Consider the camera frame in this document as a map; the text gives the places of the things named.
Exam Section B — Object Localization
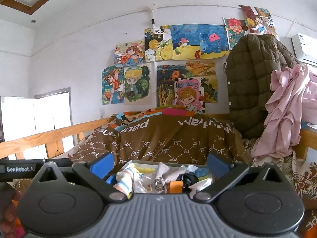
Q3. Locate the striped pastel baby garment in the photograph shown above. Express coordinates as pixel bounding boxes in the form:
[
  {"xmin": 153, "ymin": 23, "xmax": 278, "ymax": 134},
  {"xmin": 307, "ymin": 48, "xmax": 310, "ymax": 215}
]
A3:
[{"xmin": 113, "ymin": 163, "xmax": 143, "ymax": 196}]

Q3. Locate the orange cup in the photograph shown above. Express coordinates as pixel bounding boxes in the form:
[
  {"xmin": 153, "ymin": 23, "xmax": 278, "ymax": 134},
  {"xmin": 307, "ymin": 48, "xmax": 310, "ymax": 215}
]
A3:
[{"xmin": 169, "ymin": 180, "xmax": 183, "ymax": 194}]

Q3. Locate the person left hand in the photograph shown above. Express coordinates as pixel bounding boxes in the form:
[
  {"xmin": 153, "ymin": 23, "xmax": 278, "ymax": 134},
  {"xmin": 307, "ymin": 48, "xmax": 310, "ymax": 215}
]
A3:
[{"xmin": 1, "ymin": 183, "xmax": 21, "ymax": 238}]

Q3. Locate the black cloth bundle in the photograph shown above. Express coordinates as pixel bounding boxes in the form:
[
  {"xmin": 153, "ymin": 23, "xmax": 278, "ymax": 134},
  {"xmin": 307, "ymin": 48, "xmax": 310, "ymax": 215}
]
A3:
[{"xmin": 176, "ymin": 173, "xmax": 199, "ymax": 188}]

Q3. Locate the colourful cartoon storage box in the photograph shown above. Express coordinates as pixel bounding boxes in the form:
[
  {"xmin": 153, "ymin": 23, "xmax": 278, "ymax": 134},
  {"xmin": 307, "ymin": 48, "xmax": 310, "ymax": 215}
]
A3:
[{"xmin": 106, "ymin": 160, "xmax": 215, "ymax": 197}]

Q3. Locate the brown patterned blanket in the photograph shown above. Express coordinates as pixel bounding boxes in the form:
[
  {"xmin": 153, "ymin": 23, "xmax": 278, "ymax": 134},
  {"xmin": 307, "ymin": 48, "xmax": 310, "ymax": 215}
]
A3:
[{"xmin": 68, "ymin": 114, "xmax": 242, "ymax": 171}]

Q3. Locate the beige floral bedsheet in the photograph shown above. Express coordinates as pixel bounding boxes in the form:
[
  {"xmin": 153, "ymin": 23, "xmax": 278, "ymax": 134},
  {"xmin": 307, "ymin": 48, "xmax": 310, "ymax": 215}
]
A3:
[{"xmin": 252, "ymin": 152, "xmax": 316, "ymax": 209}]

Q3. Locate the pink border girl drawing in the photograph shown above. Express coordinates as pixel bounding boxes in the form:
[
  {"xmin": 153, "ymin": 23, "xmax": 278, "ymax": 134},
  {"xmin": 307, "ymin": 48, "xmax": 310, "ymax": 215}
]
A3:
[{"xmin": 174, "ymin": 77, "xmax": 205, "ymax": 113}]

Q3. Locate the pink crumpled shirt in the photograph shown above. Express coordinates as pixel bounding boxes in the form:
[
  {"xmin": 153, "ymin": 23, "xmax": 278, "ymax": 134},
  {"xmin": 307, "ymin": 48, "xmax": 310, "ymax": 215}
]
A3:
[{"xmin": 251, "ymin": 64, "xmax": 316, "ymax": 158}]

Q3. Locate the boy green background drawing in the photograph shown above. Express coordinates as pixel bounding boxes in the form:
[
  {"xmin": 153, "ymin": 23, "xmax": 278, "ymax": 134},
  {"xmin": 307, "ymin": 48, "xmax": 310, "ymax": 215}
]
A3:
[{"xmin": 124, "ymin": 64, "xmax": 152, "ymax": 105}]

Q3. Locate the dark olive quilted jacket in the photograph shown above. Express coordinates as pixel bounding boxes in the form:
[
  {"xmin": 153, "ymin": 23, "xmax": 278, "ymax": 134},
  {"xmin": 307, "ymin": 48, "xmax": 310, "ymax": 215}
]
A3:
[{"xmin": 225, "ymin": 34, "xmax": 299, "ymax": 139}]

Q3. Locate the blue sea yellow drawing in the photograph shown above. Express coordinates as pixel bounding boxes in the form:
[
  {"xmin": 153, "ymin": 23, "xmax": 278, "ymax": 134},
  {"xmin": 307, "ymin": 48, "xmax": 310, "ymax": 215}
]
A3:
[{"xmin": 170, "ymin": 24, "xmax": 229, "ymax": 61}]

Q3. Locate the red hair child drawing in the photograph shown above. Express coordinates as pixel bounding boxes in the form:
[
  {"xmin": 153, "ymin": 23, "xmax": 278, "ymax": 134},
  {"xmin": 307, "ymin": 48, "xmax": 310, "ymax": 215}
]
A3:
[{"xmin": 223, "ymin": 18, "xmax": 248, "ymax": 50}]

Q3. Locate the white air conditioner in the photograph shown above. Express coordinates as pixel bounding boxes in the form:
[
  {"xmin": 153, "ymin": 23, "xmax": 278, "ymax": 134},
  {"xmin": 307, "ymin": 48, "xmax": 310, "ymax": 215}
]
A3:
[{"xmin": 291, "ymin": 33, "xmax": 317, "ymax": 67}]

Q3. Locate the wooden bed rail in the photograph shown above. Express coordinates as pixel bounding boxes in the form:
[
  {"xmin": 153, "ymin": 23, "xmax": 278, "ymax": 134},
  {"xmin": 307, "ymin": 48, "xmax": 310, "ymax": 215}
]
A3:
[{"xmin": 1, "ymin": 118, "xmax": 109, "ymax": 159}]

